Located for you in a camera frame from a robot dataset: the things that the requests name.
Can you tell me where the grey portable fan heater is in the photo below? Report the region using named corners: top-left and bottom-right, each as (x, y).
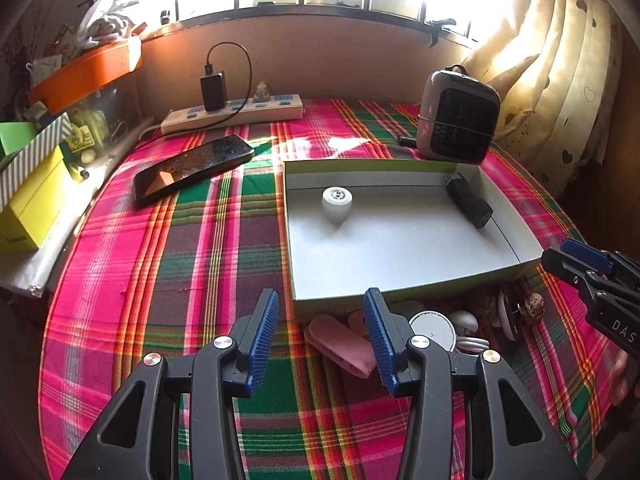
top-left (398, 64), bottom-right (501, 165)

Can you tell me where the pink plastic clip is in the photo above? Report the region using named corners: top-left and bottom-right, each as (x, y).
top-left (304, 314), bottom-right (376, 379)

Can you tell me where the black charger with cable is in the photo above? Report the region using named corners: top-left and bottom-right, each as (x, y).
top-left (201, 41), bottom-right (253, 127)

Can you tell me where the striped box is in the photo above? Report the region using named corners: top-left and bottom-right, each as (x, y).
top-left (0, 112), bottom-right (73, 210)

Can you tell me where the brown walnut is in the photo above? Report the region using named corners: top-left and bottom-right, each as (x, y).
top-left (520, 292), bottom-right (544, 325)
top-left (464, 286), bottom-right (498, 322)

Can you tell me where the white power strip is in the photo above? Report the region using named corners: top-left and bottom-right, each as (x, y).
top-left (160, 94), bottom-right (304, 134)

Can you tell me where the black smartphone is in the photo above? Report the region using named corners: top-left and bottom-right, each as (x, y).
top-left (134, 134), bottom-right (255, 205)

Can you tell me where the orange tray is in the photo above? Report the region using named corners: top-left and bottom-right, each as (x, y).
top-left (27, 37), bottom-right (142, 115)

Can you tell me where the white knob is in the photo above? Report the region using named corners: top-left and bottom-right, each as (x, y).
top-left (448, 310), bottom-right (480, 336)

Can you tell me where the black rectangular device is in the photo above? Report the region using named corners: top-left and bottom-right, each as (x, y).
top-left (445, 177), bottom-right (494, 230)

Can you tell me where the green white cardboard tray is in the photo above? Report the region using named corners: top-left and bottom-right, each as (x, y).
top-left (283, 159), bottom-right (542, 323)

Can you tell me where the yellow box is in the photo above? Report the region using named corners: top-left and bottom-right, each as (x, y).
top-left (1, 148), bottom-right (75, 254)

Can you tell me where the white round bottle cap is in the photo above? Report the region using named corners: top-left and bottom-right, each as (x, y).
top-left (321, 186), bottom-right (352, 223)

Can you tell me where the green box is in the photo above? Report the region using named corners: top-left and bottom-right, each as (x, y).
top-left (0, 122), bottom-right (37, 162)

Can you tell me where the cream heart curtain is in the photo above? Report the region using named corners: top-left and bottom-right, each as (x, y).
top-left (463, 0), bottom-right (623, 197)

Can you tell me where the white green spool holder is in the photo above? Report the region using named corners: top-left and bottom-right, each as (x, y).
top-left (409, 310), bottom-right (457, 352)

